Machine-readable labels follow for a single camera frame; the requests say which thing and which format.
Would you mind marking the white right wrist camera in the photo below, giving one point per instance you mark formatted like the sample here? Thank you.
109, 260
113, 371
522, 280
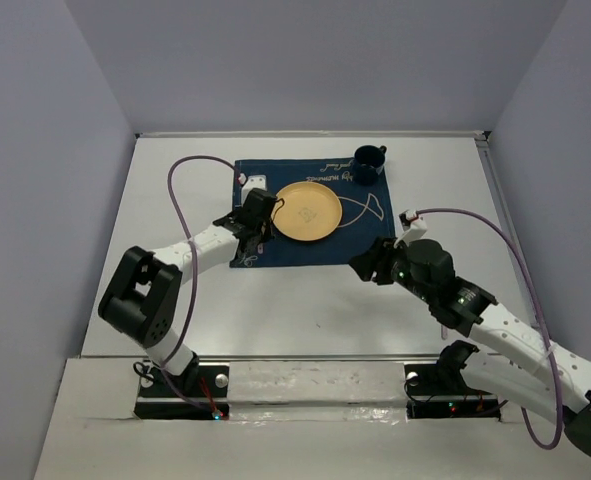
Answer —
414, 228

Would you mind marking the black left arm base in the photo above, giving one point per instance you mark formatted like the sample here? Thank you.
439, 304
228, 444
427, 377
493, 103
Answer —
201, 399

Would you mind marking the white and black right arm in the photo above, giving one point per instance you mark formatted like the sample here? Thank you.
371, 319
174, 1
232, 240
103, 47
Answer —
565, 377

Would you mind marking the tan round plate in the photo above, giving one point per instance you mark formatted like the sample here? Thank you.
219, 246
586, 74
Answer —
307, 211

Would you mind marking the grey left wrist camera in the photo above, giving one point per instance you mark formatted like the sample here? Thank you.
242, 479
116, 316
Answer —
252, 182

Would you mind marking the dark blue cup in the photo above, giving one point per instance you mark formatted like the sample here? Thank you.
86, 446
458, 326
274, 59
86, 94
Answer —
368, 164

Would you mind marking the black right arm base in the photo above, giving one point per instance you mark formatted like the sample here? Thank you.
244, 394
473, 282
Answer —
437, 390

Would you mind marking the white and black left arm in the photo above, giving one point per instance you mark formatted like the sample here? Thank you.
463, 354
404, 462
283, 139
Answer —
141, 298

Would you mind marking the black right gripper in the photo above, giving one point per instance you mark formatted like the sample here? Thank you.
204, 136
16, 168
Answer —
375, 258

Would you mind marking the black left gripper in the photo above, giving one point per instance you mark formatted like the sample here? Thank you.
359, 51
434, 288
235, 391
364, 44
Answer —
267, 232

